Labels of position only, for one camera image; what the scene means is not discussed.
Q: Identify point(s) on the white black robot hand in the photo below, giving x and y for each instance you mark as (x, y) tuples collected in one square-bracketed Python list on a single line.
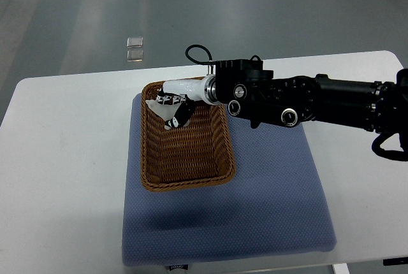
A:
[(189, 91)]

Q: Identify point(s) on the white bear figurine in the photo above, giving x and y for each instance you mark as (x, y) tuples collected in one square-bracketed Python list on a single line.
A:
[(173, 116)]

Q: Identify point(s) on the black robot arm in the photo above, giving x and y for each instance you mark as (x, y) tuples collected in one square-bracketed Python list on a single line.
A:
[(250, 92)]

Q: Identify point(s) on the brown wicker basket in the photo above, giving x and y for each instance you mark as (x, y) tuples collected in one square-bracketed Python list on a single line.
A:
[(197, 155)]

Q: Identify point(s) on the lower clear floor tile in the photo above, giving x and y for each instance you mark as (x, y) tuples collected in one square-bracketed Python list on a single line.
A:
[(135, 55)]

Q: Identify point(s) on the blue grey cushion mat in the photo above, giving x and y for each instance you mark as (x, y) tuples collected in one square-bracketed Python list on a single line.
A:
[(274, 205)]

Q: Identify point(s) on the black table control panel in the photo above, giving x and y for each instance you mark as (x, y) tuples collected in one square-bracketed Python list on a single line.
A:
[(395, 261)]

